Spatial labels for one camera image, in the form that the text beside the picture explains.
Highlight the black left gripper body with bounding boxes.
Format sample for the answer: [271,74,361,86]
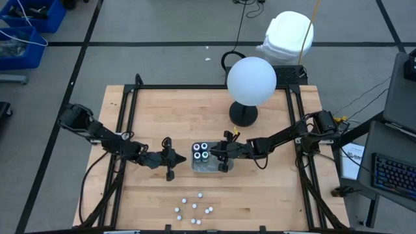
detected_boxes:
[140,137,177,182]

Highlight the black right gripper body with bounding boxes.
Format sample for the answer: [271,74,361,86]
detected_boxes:
[217,130,252,173]

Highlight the clear plastic tray with batteries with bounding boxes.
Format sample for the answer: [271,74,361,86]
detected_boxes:
[190,141,235,174]

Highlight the white globe table lamp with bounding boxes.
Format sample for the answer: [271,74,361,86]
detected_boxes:
[226,57,278,127]

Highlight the black power adapter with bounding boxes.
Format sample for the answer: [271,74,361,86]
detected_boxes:
[333,120,351,136]

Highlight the white printed paper sheet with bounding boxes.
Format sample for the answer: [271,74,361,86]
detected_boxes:
[339,142,365,181]

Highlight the black workstation stand leg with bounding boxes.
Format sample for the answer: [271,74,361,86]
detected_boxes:
[337,112,386,149]

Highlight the grey workstation shelf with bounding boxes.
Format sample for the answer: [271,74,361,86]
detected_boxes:
[357,120,416,212]
[382,51,416,133]

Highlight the black backlit keyboard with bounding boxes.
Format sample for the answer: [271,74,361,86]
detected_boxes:
[371,152,416,200]

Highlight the blue plastic storage crate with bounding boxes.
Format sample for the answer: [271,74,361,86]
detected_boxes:
[0,26,46,72]
[0,0,68,34]

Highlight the grey metal bar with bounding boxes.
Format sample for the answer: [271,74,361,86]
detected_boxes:
[0,74,29,85]

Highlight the black electronic device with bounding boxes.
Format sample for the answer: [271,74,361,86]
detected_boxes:
[404,48,416,82]

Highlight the black robot parts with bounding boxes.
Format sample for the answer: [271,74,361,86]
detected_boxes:
[8,5,49,20]

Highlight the black aluminium table frame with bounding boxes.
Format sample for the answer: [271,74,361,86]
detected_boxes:
[73,73,350,234]

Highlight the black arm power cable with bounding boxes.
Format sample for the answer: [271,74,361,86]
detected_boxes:
[79,151,110,225]

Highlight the black lamp power cable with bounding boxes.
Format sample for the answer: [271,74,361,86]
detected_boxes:
[220,0,248,72]

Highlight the yellow network cable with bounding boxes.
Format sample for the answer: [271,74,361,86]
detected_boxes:
[324,112,348,124]

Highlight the yellow hanging cable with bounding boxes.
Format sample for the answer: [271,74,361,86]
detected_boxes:
[298,0,322,65]

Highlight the black workstation post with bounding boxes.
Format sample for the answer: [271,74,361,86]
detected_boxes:
[359,194,381,228]

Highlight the black floor cable bundle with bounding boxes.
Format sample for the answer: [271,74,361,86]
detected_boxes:
[232,0,267,19]

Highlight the white loose cable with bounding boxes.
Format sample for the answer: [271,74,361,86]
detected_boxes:
[0,0,49,47]

